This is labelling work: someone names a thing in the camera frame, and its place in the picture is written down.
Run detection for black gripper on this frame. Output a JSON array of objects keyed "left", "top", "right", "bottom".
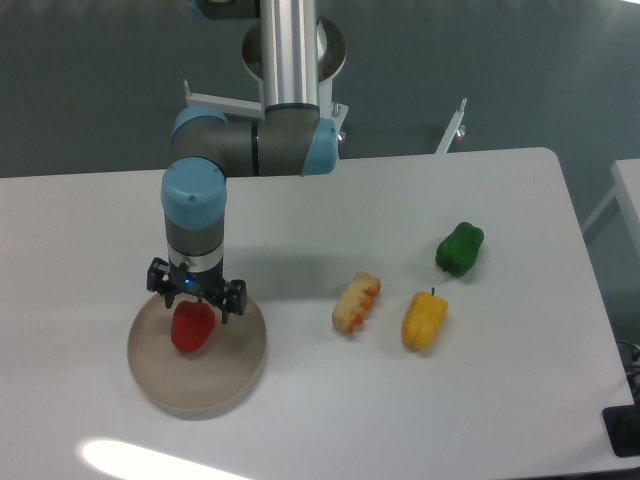
[{"left": 146, "top": 257, "right": 247, "bottom": 324}]

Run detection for red toy bell pepper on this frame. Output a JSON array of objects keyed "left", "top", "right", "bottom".
[{"left": 171, "top": 300, "right": 216, "bottom": 353}]

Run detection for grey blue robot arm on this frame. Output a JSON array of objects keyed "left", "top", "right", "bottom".
[{"left": 147, "top": 1, "right": 338, "bottom": 317}]

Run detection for beige round plate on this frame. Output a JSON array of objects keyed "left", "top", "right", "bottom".
[{"left": 127, "top": 294, "right": 267, "bottom": 420}]

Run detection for yellow toy bell pepper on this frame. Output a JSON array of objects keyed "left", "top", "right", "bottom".
[{"left": 401, "top": 287, "right": 449, "bottom": 351}]

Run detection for green toy bell pepper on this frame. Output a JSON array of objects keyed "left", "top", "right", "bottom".
[{"left": 435, "top": 222, "right": 485, "bottom": 278}]

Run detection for orange toy corn piece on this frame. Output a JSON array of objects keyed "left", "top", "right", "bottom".
[{"left": 331, "top": 271, "right": 381, "bottom": 335}]

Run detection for black device at edge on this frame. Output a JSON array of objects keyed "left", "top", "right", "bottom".
[{"left": 602, "top": 404, "right": 639, "bottom": 458}]

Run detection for white side table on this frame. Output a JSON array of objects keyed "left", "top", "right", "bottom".
[{"left": 581, "top": 158, "right": 639, "bottom": 251}]

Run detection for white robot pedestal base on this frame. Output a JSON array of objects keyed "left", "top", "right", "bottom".
[{"left": 183, "top": 17, "right": 467, "bottom": 155}]

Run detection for black cables at right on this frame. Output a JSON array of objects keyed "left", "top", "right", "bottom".
[{"left": 615, "top": 339, "right": 640, "bottom": 401}]

